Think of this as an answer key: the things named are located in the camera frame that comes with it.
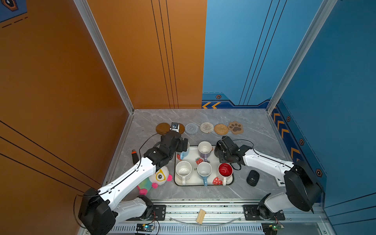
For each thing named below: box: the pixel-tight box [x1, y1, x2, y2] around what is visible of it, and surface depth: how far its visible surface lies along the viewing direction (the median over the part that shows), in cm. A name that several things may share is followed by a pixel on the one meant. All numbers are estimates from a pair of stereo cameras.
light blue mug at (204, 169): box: [196, 161, 213, 187], surface depth 86 cm
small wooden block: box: [195, 208, 206, 225], surface depth 74 cm
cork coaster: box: [228, 120, 244, 135], surface depth 111 cm
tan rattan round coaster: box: [213, 123, 229, 136], surface depth 111 cm
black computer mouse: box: [246, 169, 260, 187], surface depth 84 cm
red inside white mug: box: [217, 162, 234, 187], surface depth 83 cm
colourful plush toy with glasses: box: [137, 165, 173, 196], surface depth 80 cm
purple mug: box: [197, 141, 213, 163], surface depth 91 cm
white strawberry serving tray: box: [174, 145, 224, 187], surface depth 88 cm
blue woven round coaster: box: [185, 122, 199, 135], surface depth 111 cm
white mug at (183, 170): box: [175, 160, 193, 186], surface depth 82 cm
